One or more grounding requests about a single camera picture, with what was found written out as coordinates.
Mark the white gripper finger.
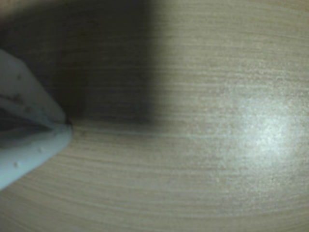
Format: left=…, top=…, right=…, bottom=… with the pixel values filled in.
left=0, top=49, right=71, bottom=129
left=0, top=125, right=73, bottom=191

